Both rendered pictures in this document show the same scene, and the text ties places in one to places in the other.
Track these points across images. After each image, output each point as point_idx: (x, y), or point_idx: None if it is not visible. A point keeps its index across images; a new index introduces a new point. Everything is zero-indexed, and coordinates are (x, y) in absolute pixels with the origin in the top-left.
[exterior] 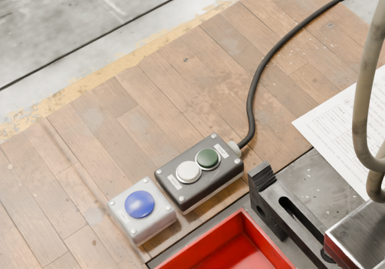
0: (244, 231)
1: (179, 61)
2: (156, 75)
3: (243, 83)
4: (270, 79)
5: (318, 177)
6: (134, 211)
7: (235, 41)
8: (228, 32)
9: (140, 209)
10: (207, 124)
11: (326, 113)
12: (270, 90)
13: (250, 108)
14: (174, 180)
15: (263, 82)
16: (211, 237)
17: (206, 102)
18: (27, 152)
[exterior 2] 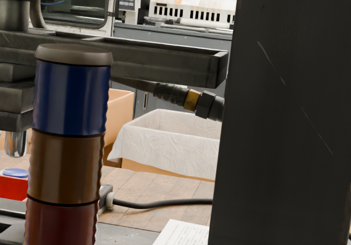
0: None
1: (161, 181)
2: (137, 177)
3: None
4: (197, 208)
5: (136, 239)
6: (7, 171)
7: (209, 192)
8: (212, 189)
9: (10, 172)
10: (123, 197)
11: (200, 229)
12: (187, 209)
13: (157, 201)
14: None
15: (190, 206)
16: (13, 186)
17: (140, 194)
18: (20, 158)
